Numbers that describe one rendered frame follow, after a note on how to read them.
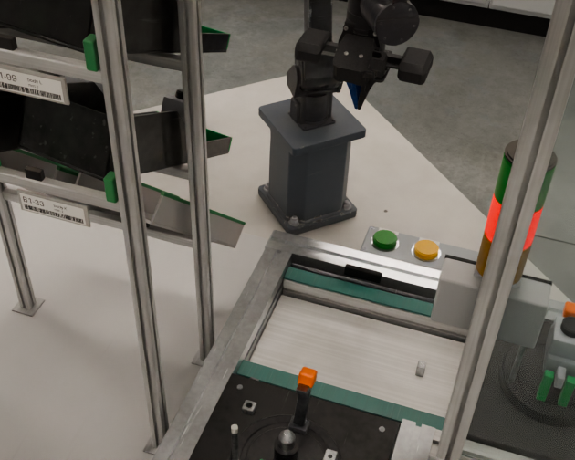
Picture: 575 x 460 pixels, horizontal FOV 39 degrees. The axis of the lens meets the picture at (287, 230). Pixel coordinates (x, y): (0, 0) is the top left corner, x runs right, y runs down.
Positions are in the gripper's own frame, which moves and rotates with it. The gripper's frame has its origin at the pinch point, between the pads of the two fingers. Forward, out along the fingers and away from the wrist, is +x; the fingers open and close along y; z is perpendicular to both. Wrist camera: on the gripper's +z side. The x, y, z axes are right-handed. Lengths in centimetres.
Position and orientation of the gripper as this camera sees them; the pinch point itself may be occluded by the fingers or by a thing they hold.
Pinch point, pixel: (360, 88)
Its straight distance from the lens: 119.3
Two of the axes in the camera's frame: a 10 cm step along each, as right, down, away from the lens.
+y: 9.5, 2.4, -2.2
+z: -3.2, 6.2, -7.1
